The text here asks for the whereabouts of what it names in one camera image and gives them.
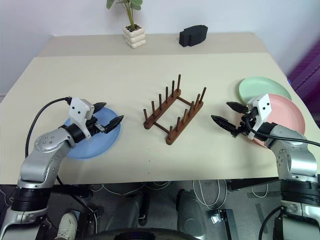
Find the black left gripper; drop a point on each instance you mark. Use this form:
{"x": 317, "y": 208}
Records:
{"x": 93, "y": 125}

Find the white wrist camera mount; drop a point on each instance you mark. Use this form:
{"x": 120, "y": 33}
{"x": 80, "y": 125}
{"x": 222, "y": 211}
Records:
{"x": 78, "y": 110}
{"x": 262, "y": 106}

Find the blue plate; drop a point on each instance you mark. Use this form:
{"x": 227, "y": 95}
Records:
{"x": 100, "y": 145}

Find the grey rounded leg shape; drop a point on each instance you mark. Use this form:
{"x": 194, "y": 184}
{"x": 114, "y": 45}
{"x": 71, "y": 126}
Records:
{"x": 191, "y": 212}
{"x": 130, "y": 210}

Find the black floor bracket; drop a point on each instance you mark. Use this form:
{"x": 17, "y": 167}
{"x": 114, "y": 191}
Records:
{"x": 226, "y": 222}

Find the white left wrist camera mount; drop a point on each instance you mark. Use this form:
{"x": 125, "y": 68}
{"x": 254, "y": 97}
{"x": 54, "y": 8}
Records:
{"x": 78, "y": 110}

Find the wooden dish rack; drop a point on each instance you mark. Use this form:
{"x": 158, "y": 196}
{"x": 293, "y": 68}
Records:
{"x": 175, "y": 135}

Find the green leafy plant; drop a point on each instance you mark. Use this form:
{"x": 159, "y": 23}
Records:
{"x": 130, "y": 12}

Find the green plate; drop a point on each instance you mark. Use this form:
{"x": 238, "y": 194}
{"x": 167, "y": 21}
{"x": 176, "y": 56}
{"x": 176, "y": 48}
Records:
{"x": 260, "y": 86}

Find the white sneaker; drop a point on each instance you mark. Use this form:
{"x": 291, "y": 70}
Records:
{"x": 66, "y": 225}

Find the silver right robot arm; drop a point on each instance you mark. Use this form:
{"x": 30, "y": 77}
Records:
{"x": 295, "y": 160}

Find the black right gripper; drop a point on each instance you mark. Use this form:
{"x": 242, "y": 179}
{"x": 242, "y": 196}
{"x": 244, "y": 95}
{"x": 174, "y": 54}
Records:
{"x": 246, "y": 126}

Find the pink red plate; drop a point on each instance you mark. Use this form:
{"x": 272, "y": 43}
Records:
{"x": 287, "y": 112}

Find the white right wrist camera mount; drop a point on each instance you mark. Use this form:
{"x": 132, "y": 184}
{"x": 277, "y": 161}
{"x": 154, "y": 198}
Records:
{"x": 262, "y": 106}

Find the white bubbly plant pot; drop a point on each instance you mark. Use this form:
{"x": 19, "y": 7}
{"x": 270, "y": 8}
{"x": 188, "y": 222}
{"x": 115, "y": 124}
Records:
{"x": 135, "y": 37}

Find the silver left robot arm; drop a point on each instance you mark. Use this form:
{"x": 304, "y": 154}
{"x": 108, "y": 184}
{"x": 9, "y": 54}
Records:
{"x": 45, "y": 150}

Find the purple object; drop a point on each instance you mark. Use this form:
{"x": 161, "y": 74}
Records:
{"x": 307, "y": 70}

